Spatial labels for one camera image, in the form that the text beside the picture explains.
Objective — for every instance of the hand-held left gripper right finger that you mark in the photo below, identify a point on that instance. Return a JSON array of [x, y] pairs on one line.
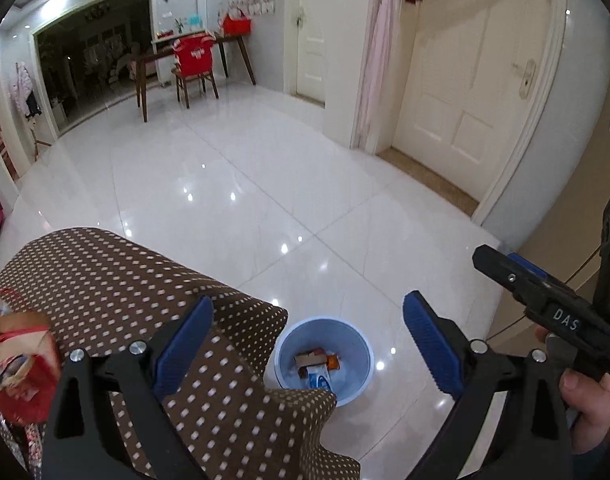
[[432, 345]]

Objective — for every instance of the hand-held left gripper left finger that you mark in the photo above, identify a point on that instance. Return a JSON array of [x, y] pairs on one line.
[[182, 350]]

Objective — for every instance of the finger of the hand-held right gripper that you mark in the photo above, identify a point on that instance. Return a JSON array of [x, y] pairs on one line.
[[527, 264], [505, 272]]

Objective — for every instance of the light blue trash bin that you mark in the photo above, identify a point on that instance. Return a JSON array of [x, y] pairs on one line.
[[357, 355]]

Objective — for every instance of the orange snack packet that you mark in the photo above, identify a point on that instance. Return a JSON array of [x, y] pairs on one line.
[[333, 362]]

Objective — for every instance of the blue and white packet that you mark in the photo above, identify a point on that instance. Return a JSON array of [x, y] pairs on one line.
[[319, 379]]

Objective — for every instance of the brown cardboard carton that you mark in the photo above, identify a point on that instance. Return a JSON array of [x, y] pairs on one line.
[[311, 359]]

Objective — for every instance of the red paper bag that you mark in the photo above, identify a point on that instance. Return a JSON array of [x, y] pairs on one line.
[[27, 370]]

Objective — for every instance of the person's right hand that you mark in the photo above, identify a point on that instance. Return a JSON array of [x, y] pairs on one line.
[[590, 400]]

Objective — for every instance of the brown dotted tablecloth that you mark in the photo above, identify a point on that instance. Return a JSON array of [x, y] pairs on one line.
[[110, 280]]

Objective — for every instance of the patterned plastic wrapper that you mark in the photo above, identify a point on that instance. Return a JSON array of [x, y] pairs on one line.
[[22, 447]]

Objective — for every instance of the cream panel door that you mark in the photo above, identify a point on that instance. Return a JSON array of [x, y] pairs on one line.
[[460, 85]]

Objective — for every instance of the pink curtain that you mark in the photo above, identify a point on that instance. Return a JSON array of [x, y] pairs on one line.
[[380, 70]]

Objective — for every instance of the wooden chair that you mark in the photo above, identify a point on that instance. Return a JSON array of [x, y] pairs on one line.
[[192, 82]]

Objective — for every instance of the red chair cover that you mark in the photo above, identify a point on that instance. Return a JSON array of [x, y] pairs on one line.
[[195, 55]]

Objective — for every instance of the white door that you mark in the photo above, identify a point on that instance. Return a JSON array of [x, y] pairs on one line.
[[312, 45]]

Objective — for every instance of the hanging pink clothes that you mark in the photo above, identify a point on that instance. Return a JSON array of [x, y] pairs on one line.
[[24, 90]]

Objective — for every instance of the wooden side table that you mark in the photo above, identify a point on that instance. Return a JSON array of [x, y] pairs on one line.
[[235, 42]]

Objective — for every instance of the teal item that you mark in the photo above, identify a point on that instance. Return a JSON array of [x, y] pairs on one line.
[[195, 22]]

